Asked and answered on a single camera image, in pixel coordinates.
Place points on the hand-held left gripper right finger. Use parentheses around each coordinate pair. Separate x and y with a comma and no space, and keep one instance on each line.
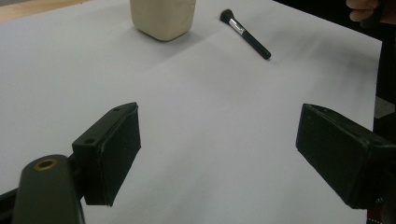
(339,155)

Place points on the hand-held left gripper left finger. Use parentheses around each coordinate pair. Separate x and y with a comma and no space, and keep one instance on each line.
(112,155)

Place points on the black makeup brush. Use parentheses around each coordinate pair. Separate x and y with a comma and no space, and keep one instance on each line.
(249,36)

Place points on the cream square cup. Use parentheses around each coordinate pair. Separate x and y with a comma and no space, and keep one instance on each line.
(163,18)

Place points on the white paper sheet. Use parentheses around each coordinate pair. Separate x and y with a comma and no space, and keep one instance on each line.
(199,102)

